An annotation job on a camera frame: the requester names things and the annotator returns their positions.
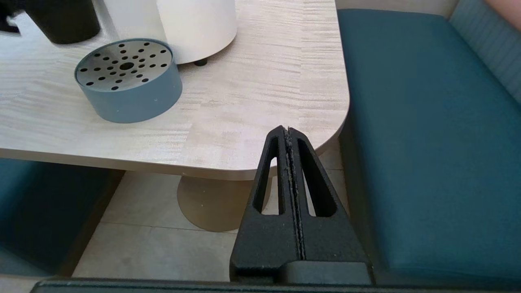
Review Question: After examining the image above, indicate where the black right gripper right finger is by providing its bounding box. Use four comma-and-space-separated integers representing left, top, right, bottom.
288, 127, 371, 264

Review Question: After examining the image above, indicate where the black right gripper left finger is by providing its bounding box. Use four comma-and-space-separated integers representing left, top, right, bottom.
229, 125, 305, 283

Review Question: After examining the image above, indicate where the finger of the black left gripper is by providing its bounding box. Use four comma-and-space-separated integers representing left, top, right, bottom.
0, 0, 27, 34

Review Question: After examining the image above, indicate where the dark grey tall cup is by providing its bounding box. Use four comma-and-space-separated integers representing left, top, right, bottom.
24, 0, 101, 45

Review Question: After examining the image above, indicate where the large tea beverage dispenser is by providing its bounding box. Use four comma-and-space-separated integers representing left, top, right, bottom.
93, 0, 238, 67

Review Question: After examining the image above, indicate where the teal upholstered bench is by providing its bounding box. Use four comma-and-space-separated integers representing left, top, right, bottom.
337, 0, 521, 285
0, 158, 125, 278

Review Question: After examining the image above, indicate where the blue perforated drip tray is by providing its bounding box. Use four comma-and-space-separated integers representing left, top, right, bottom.
74, 38, 183, 124

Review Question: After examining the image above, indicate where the pink bolster cushion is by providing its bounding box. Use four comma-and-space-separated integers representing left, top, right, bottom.
484, 0, 521, 21

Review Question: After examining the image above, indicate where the beige table pedestal base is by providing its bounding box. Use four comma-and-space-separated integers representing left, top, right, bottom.
177, 165, 281, 233

